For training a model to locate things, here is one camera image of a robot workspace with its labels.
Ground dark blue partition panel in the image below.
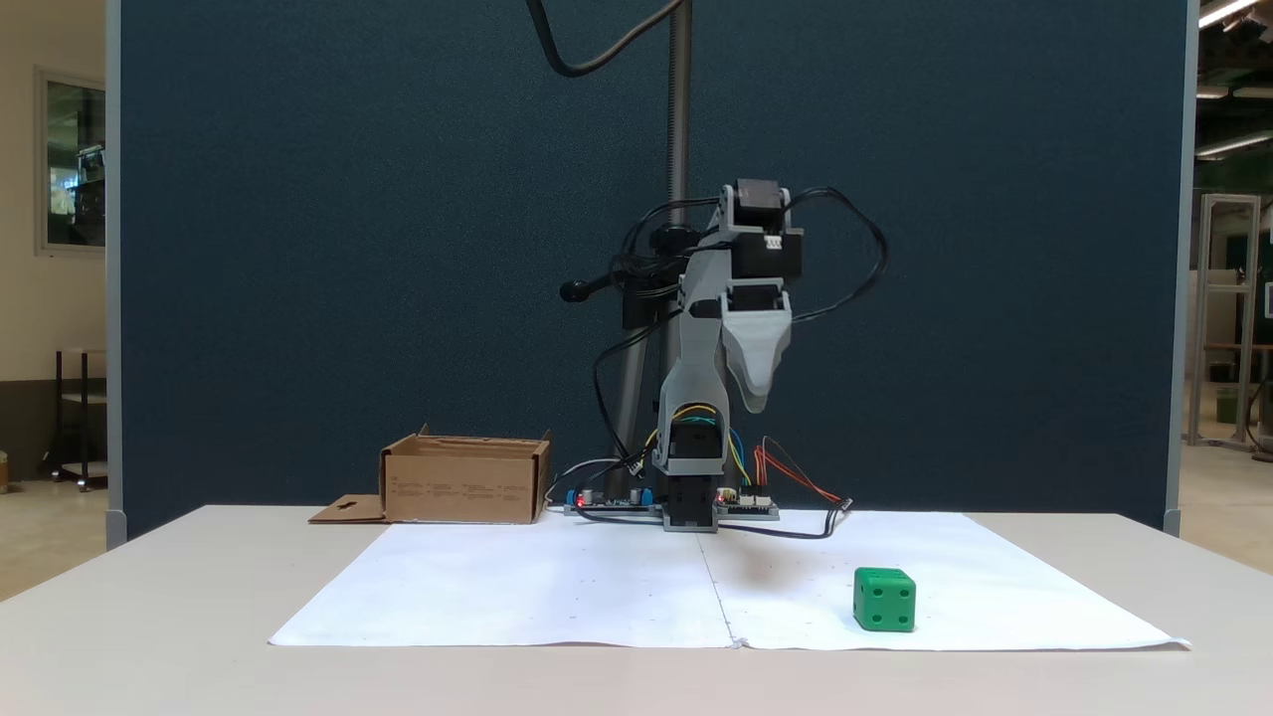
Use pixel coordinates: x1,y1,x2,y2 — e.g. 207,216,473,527
106,0,1199,546

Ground thick black camera cable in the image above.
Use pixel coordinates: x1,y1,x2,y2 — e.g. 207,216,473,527
525,0,687,79

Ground white paper sheet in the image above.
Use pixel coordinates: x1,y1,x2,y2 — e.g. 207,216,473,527
269,512,1191,652

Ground green die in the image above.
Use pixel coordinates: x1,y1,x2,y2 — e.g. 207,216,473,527
853,568,917,633

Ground orange and red jumper wires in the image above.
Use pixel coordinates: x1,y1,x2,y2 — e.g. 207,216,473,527
754,436,846,504

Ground yellow and blue jumper wires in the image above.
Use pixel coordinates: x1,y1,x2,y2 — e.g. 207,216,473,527
646,403,753,490

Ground circuit board with jumper wires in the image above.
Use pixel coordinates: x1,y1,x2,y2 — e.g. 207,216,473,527
718,487,781,521

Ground framed wall window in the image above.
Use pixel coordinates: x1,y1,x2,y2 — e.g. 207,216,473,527
35,68,107,258

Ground black and silver tripod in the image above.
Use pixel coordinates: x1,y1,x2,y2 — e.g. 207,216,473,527
560,0,732,478

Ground aluminium profile frame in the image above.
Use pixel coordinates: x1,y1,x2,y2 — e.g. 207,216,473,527
1188,194,1264,450

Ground dark shelf cart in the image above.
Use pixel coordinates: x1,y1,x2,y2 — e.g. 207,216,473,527
40,348,108,493

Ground black gripper servo cable loop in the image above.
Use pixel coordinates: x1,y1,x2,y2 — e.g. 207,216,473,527
786,187,889,324

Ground fluorescent ceiling light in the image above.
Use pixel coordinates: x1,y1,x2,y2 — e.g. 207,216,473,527
1198,0,1262,29
1196,129,1273,160

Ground thin grey cable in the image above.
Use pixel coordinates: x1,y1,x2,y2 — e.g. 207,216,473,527
545,457,642,503

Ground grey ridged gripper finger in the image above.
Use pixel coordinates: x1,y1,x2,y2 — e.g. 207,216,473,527
720,303,795,415

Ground brown cardboard box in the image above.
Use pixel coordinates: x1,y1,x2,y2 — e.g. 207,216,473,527
308,425,553,526

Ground servo driver circuit board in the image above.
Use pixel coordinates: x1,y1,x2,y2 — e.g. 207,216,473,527
564,485,662,518

